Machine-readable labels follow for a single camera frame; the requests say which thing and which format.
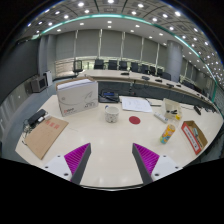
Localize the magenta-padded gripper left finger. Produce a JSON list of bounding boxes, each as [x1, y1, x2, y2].
[[41, 142, 92, 185]]

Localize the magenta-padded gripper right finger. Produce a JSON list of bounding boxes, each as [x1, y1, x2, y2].
[[131, 142, 184, 185]]

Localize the yellow-capped orange drink bottle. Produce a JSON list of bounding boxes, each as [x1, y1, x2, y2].
[[159, 123, 177, 145]]

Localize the brown paper envelope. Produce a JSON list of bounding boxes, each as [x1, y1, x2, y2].
[[24, 115, 70, 160]]

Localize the flat round red coaster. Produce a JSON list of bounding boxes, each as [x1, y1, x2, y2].
[[128, 115, 141, 125]]

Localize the open red-sided cardboard box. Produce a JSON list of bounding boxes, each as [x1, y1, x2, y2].
[[180, 120, 209, 156]]

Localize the white paper sheet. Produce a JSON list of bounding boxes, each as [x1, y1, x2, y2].
[[120, 96, 154, 114]]

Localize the white patterned cup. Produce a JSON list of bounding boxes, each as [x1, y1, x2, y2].
[[104, 105, 120, 124]]

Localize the white organizer tray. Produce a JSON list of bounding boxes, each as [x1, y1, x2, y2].
[[161, 98, 183, 121]]

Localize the black power adapter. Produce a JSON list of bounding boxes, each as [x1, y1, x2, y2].
[[27, 108, 47, 127]]

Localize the white cardboard box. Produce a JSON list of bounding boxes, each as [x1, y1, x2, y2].
[[55, 76, 100, 118]]

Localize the grey monitor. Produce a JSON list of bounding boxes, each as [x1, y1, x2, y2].
[[29, 74, 48, 94]]

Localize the long curved conference desk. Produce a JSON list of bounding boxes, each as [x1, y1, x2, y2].
[[71, 69, 218, 111]]

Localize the ceiling lights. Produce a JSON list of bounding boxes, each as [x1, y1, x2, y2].
[[26, 0, 224, 84]]

